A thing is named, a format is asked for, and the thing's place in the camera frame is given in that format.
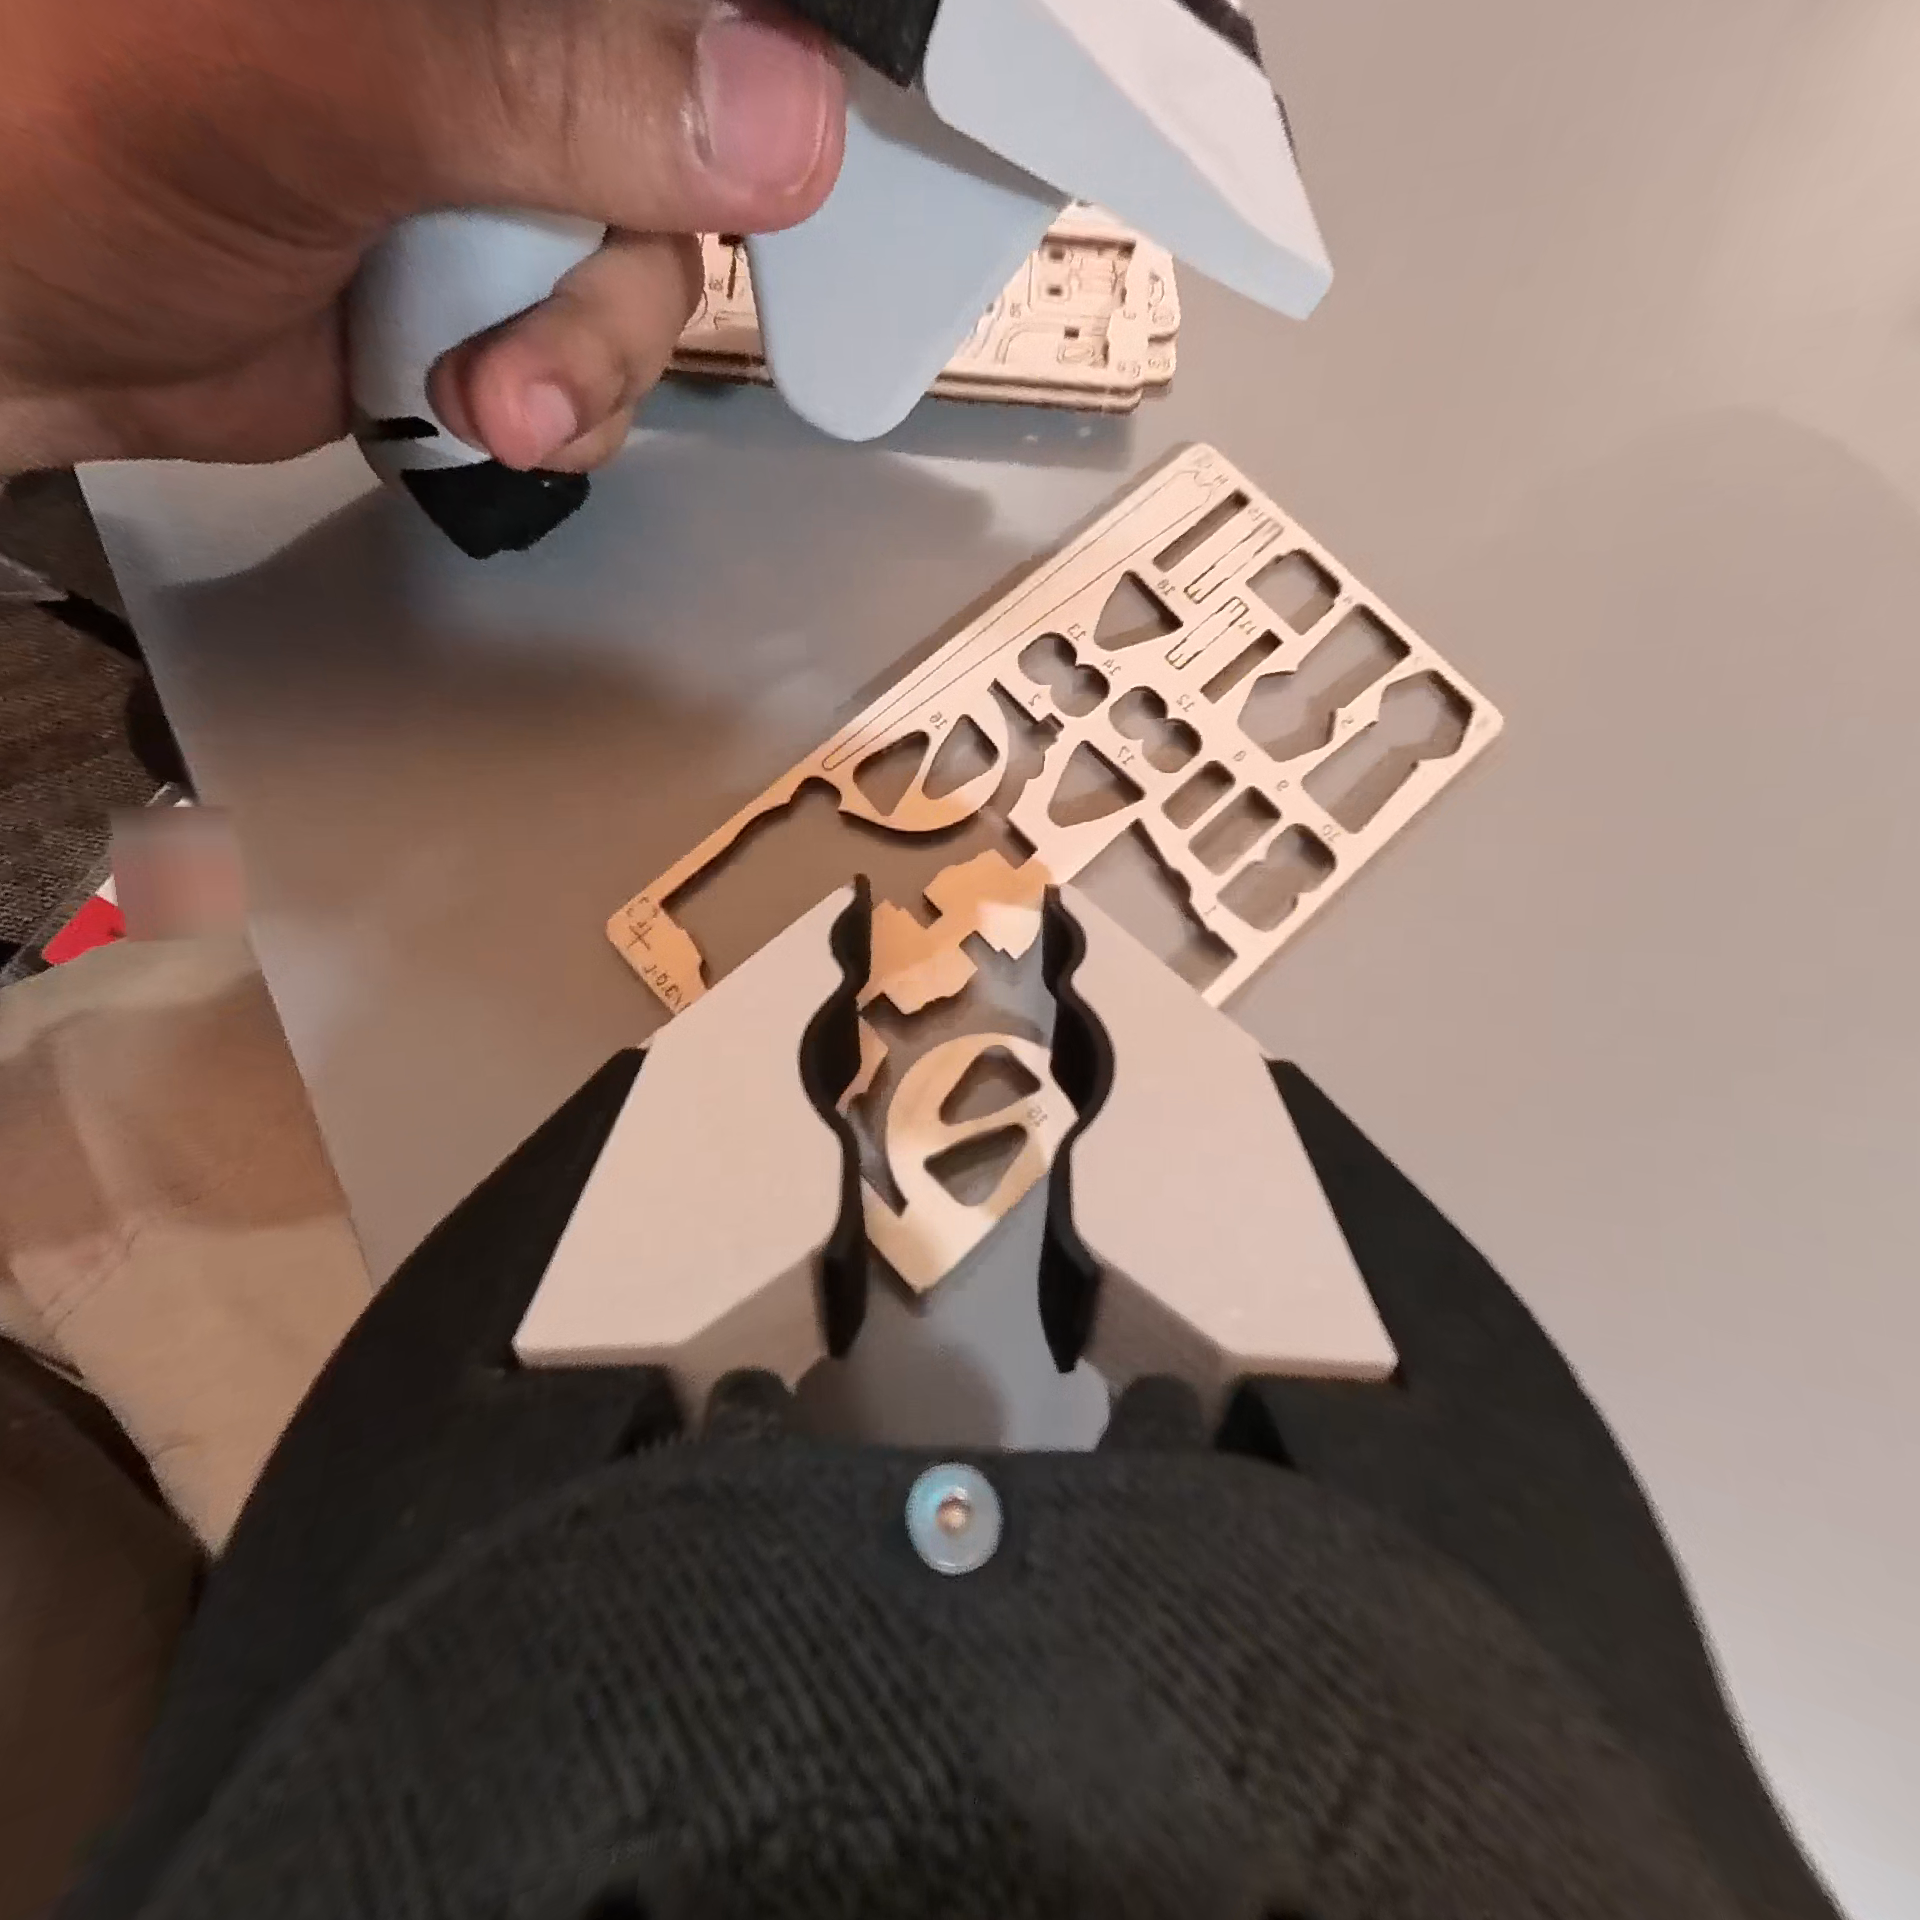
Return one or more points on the person's left hand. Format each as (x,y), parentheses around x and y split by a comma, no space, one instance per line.
(303,150)

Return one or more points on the wooden puzzle piece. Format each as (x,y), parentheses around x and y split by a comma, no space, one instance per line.
(919,959)

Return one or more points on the grey desk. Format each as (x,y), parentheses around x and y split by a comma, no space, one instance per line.
(1650,447)

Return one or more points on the red item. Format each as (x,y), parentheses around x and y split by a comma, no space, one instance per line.
(76,940)

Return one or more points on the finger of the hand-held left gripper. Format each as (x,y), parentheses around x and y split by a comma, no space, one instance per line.
(885,270)
(1140,133)

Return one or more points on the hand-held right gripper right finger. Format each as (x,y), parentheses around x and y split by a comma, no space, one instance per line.
(1218,1200)

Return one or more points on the wooden cut-out sheet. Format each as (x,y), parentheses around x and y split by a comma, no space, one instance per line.
(995,656)

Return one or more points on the stack of wooden sheets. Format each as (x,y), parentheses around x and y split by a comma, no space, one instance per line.
(1080,321)

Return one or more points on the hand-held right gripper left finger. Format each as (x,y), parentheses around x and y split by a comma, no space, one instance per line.
(706,1200)

